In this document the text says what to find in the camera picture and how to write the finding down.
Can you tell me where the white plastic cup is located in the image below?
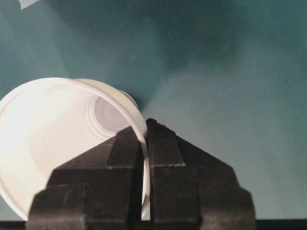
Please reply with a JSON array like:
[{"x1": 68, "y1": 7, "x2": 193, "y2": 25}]
[{"x1": 0, "y1": 78, "x2": 150, "y2": 220}]

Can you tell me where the tape strip near left gripper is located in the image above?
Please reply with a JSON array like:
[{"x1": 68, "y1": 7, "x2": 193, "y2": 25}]
[{"x1": 19, "y1": 0, "x2": 40, "y2": 10}]

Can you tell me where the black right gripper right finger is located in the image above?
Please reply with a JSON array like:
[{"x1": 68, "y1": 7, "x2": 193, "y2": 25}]
[{"x1": 146, "y1": 118, "x2": 256, "y2": 230}]

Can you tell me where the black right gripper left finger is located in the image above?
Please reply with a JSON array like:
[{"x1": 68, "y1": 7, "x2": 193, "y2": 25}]
[{"x1": 26, "y1": 127, "x2": 143, "y2": 230}]

